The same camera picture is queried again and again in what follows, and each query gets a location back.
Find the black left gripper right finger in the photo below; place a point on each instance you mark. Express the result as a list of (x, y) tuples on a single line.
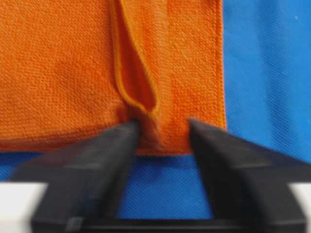
[(263, 190)]

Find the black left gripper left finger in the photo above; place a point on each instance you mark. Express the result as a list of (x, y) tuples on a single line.
[(80, 181)]

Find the orange towel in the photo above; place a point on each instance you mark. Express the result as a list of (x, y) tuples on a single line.
[(71, 68)]

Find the blue table cloth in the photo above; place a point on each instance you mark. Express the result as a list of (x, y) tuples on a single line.
[(267, 96)]

